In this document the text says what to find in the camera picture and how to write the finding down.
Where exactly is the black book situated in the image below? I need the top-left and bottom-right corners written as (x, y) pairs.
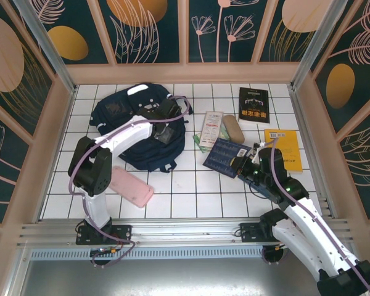
top-left (237, 86), bottom-right (271, 125)

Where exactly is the aluminium side rail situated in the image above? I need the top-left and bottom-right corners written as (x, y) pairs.
top-left (288, 84), bottom-right (339, 220)

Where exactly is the small circuit board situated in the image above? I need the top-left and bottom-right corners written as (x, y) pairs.
top-left (90, 245), bottom-right (125, 257)

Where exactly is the tan glasses case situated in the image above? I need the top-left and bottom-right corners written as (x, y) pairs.
top-left (222, 114), bottom-right (245, 144)

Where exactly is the pink pencil case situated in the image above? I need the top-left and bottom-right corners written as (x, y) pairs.
top-left (107, 165), bottom-right (155, 208)

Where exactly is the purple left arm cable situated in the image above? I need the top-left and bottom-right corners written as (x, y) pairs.
top-left (67, 96), bottom-right (194, 269)

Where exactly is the blue patterned book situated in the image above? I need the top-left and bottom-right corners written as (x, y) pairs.
top-left (202, 138), bottom-right (253, 179)

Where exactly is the slotted metal cable tray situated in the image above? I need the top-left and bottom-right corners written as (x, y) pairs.
top-left (29, 246), bottom-right (297, 260)

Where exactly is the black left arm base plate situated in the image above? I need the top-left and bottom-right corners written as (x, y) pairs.
top-left (75, 224), bottom-right (133, 246)

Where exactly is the white red stationery pack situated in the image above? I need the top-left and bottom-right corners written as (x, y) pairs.
top-left (200, 110), bottom-right (224, 148)

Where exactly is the navy blue backpack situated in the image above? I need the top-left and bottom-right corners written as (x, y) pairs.
top-left (89, 81), bottom-right (192, 173)

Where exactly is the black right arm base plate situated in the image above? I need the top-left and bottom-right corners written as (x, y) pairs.
top-left (239, 221), bottom-right (284, 246)

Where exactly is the aluminium frame post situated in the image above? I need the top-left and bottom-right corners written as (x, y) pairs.
top-left (12, 0), bottom-right (78, 95)
top-left (289, 0), bottom-right (349, 90)

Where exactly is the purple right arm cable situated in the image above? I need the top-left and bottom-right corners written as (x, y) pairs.
top-left (260, 137), bottom-right (370, 296)

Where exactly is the yellow book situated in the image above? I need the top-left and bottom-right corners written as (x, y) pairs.
top-left (263, 128), bottom-right (303, 174)

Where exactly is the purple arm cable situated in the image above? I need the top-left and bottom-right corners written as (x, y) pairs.
top-left (260, 137), bottom-right (370, 296)
top-left (67, 96), bottom-right (194, 269)

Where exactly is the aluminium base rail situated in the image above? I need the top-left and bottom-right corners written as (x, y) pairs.
top-left (17, 218), bottom-right (354, 247)

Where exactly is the pale green notebook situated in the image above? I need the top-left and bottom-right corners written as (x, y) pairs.
top-left (193, 128), bottom-right (229, 154)

